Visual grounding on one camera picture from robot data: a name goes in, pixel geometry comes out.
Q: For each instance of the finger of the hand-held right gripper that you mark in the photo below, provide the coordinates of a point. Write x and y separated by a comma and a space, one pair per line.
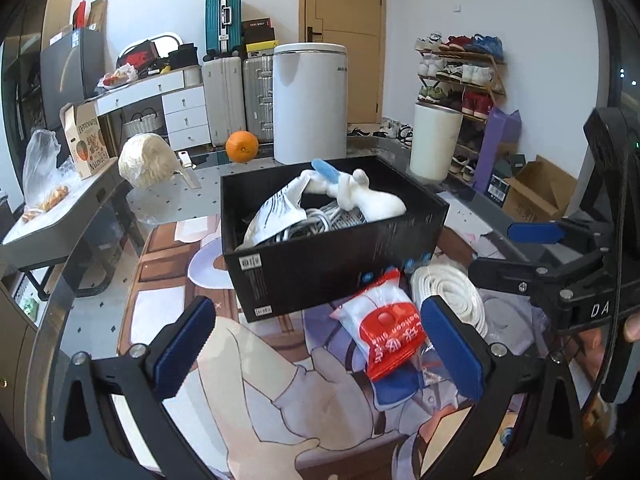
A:
520, 272
535, 233

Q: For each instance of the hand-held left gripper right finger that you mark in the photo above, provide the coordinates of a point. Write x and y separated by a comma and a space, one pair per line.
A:
450, 350

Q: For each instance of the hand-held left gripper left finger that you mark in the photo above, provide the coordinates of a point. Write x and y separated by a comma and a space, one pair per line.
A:
185, 350

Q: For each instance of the red white packet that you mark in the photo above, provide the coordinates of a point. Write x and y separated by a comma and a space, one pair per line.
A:
385, 330

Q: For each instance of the black box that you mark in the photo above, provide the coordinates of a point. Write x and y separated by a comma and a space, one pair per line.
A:
310, 270

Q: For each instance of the white blue plush toy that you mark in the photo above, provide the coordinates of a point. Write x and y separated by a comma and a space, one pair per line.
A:
375, 202

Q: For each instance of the clear bag with striped cloth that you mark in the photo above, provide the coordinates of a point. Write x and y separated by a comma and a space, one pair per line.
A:
275, 210

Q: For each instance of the person's right hand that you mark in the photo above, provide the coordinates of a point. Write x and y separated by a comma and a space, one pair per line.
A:
635, 325

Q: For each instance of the clear printed plastic bag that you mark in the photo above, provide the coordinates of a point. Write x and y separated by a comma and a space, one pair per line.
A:
425, 365

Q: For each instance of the open cardboard box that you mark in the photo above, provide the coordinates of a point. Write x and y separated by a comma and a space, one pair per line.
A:
540, 195

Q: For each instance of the dark green box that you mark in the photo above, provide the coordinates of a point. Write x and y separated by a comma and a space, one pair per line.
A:
502, 185

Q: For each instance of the purple bag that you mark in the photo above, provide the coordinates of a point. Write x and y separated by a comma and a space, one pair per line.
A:
495, 140

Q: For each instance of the printed table mat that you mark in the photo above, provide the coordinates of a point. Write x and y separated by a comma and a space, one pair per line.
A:
280, 410

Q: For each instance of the white tumbler cup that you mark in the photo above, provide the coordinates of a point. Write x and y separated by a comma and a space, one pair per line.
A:
435, 142

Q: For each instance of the grey side table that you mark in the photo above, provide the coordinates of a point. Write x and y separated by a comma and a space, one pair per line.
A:
60, 230

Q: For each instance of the wooden shoe rack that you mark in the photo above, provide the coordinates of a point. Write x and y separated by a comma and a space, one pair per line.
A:
465, 75

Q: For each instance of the pile of sneakers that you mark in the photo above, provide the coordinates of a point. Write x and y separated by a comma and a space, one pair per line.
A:
390, 130

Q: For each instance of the white kitchen knife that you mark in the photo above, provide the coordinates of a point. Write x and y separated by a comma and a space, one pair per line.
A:
189, 170

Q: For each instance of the wrapped napa cabbage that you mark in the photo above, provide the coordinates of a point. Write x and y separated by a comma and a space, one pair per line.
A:
147, 160

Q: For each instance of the orange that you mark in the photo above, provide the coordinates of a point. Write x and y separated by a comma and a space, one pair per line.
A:
242, 146

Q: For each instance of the cardboard fruit box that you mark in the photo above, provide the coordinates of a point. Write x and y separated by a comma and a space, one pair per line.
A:
87, 142

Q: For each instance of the clear plastic bag of snacks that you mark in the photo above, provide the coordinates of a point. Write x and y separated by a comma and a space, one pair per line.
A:
42, 170

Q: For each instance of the woven basket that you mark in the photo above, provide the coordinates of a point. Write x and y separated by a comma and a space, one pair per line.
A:
144, 124

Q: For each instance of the white desk with drawers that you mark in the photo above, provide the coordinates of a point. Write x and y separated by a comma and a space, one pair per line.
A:
185, 110

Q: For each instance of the white suitcase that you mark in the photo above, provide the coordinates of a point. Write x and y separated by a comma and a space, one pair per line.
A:
223, 102

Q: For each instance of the white cylindrical appliance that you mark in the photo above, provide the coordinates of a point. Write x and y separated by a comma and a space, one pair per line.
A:
310, 105

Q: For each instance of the silver suitcase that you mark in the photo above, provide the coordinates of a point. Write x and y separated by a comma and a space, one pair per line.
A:
259, 100

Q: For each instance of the wooden door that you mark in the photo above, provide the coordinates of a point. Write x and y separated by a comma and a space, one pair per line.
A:
345, 35

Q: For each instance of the clear bag of food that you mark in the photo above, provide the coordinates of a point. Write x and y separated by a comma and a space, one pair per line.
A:
117, 76

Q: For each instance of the black fridge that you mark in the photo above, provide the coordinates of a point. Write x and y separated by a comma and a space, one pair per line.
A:
72, 75

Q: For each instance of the red black bag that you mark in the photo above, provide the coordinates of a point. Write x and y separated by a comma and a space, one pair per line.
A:
135, 54

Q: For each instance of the white chair back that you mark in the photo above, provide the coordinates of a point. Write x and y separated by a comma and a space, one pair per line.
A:
167, 37

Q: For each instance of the dark box stack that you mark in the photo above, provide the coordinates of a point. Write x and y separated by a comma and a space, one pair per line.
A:
259, 37

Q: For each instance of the teal suitcase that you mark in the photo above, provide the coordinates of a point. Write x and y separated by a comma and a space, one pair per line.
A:
222, 20

